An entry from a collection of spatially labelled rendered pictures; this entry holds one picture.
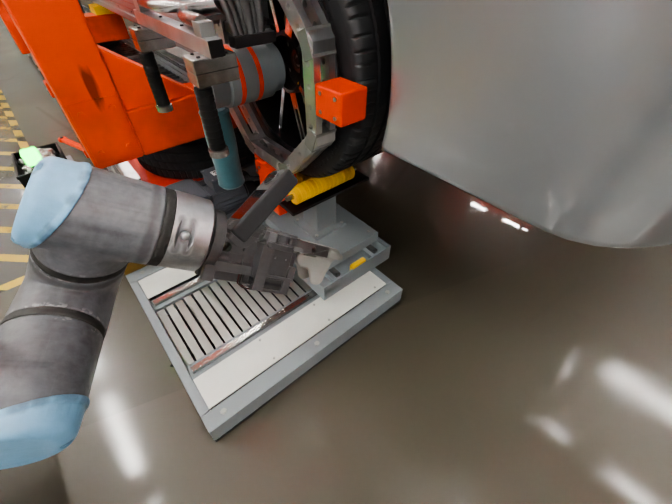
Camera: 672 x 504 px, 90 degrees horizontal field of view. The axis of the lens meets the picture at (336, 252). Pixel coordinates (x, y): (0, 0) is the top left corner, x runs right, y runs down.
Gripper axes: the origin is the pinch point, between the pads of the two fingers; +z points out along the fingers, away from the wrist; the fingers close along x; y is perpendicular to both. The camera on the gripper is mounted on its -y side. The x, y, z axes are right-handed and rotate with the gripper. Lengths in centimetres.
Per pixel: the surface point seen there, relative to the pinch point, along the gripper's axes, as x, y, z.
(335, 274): -58, 11, 46
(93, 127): -96, -15, -36
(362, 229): -64, -9, 58
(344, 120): -18.7, -26.7, 6.7
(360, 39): -18.2, -42.9, 4.8
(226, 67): -29.2, -28.5, -16.2
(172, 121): -99, -27, -14
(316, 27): -22.2, -41.8, -3.4
